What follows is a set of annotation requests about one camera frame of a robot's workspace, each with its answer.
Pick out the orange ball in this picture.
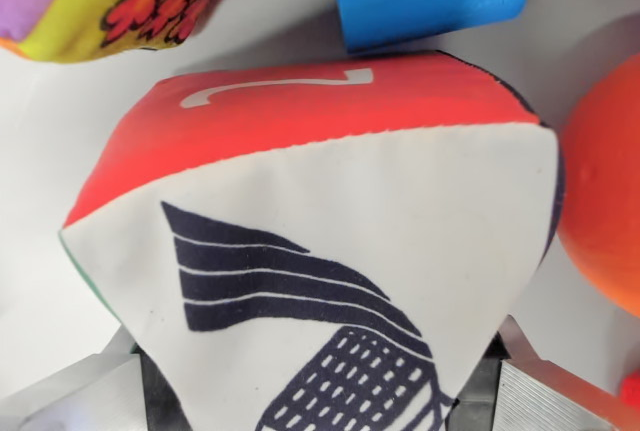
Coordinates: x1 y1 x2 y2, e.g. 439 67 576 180
554 52 640 318

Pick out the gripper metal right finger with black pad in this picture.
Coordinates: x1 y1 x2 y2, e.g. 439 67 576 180
447 314 640 431

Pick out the purple fabric cube camera print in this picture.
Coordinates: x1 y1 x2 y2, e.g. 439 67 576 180
0 0 250 65

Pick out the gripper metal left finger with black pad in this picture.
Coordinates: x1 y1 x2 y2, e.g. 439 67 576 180
0 340 177 431

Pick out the grey plastic bin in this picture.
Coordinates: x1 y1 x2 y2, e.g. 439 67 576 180
0 0 640 412

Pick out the white fabric cube bird print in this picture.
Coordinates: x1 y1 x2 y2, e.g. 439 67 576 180
58 49 569 431

